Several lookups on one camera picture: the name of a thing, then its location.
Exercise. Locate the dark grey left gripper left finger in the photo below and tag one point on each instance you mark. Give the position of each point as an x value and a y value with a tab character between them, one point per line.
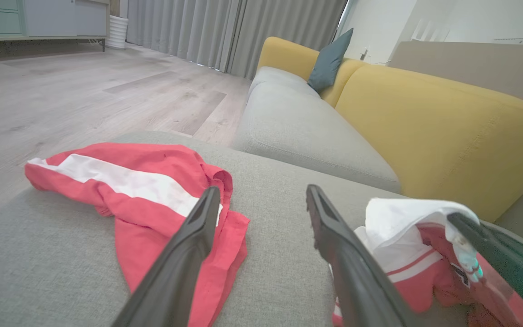
184	254

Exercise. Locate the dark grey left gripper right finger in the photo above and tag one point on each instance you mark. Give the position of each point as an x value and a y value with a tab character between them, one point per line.
352	272

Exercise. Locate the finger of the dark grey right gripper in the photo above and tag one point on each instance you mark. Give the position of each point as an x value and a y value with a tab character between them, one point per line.
515	263

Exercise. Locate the red shirt with white collar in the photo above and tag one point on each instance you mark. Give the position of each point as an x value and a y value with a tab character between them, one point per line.
402	227

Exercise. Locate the red shorts with white stripe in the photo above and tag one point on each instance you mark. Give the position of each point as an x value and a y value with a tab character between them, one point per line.
130	154

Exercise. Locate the grey sofa chaise cushion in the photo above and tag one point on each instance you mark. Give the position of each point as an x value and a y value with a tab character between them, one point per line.
266	272

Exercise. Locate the wide yellow sofa back cushion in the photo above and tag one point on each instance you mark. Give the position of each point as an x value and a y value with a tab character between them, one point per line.
447	136

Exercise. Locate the large grey sofa seat cushion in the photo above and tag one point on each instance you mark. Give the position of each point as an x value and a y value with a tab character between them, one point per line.
307	131

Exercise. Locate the small grey sofa seat cushion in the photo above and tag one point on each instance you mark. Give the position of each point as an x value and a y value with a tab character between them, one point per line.
279	77

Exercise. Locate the beige partition board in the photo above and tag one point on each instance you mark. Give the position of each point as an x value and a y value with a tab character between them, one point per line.
470	63

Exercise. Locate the teal throw pillow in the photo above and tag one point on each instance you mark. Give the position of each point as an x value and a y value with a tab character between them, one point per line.
329	61

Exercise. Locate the narrow yellow sofa back cushion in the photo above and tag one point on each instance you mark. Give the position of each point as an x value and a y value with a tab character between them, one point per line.
284	56

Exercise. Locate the white slatted box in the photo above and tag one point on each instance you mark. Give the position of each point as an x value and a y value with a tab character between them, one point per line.
515	42

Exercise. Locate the grey pleated curtain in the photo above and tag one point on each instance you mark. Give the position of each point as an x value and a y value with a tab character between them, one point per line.
198	27

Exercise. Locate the white ribbed bin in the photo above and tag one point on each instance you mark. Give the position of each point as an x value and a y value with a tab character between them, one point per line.
117	32

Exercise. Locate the grey low cabinet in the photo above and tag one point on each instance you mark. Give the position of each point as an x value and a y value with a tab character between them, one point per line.
48	18

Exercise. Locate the white wall plug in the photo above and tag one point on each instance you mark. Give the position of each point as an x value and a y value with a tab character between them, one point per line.
364	55

